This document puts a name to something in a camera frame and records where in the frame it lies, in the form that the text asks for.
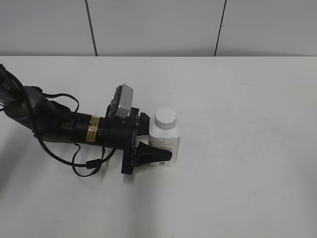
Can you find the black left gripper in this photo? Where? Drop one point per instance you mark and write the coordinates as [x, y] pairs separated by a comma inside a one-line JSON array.
[[144, 154]]

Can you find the white square meinianda bottle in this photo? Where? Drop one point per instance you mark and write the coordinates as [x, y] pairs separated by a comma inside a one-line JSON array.
[[165, 139]]

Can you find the white round bottle cap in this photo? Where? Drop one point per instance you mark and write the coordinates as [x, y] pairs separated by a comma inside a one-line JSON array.
[[165, 118]]

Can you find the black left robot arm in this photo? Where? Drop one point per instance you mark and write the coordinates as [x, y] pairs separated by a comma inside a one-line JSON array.
[[53, 122]]

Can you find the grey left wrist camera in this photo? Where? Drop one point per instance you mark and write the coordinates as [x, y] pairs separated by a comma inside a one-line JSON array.
[[121, 104]]

